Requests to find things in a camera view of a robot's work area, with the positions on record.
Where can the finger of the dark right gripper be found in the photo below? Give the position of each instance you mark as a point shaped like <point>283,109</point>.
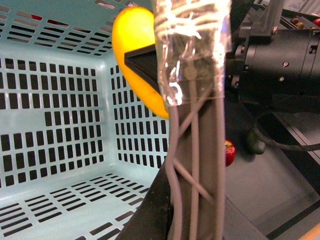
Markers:
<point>143,62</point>

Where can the grey-brown left gripper finger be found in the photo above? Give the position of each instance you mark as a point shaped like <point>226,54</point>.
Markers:
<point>192,40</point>

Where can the red apple on table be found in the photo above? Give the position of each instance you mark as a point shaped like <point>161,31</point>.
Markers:
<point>230,153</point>

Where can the light blue plastic basket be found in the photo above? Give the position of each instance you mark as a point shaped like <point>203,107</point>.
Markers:
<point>78,149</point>

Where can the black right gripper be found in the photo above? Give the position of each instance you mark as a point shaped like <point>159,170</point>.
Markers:
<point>280,71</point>

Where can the yellow mango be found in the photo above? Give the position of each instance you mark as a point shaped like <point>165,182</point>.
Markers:
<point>133,29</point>

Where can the green avocado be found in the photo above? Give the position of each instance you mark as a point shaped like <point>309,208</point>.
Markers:
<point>253,144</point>

